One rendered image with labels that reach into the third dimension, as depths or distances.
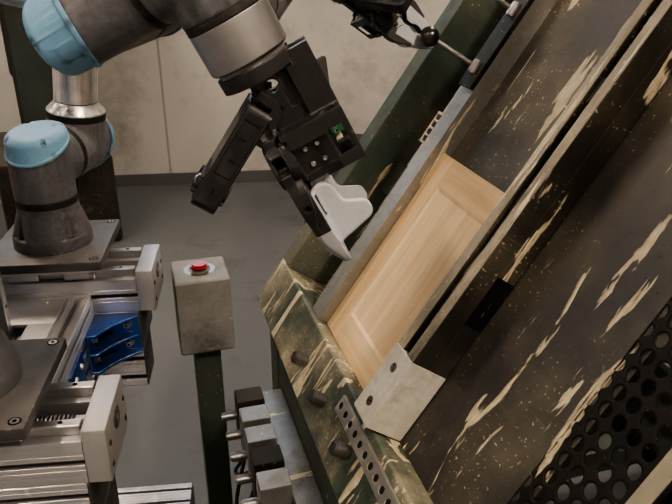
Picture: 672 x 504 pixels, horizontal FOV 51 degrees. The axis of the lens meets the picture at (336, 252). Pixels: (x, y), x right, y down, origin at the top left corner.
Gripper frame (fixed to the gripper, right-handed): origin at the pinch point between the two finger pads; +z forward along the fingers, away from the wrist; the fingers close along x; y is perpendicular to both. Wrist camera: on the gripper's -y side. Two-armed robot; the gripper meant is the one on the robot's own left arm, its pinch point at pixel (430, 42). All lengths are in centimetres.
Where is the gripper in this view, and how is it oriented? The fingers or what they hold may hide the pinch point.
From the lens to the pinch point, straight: 142.0
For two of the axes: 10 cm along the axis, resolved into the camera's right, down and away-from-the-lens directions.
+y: -4.5, -0.9, 8.9
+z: 7.9, 4.2, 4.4
